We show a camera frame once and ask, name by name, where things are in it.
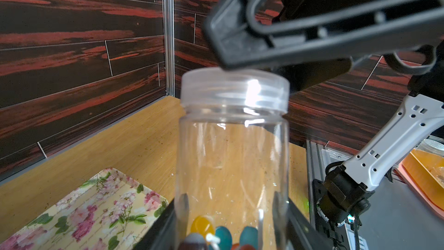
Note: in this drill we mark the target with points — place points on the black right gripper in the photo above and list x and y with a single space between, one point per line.
314 41

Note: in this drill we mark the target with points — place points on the clear plastic candy jar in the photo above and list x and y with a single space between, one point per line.
232 178

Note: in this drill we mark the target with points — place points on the clear plastic jar lid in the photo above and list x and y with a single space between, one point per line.
250 88

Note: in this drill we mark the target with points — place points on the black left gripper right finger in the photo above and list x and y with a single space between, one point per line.
292 230

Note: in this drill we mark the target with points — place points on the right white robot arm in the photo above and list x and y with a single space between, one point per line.
350 185

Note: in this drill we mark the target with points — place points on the floral rectangular tray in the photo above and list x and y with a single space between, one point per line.
110 211

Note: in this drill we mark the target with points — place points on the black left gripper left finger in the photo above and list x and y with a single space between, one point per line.
168 230

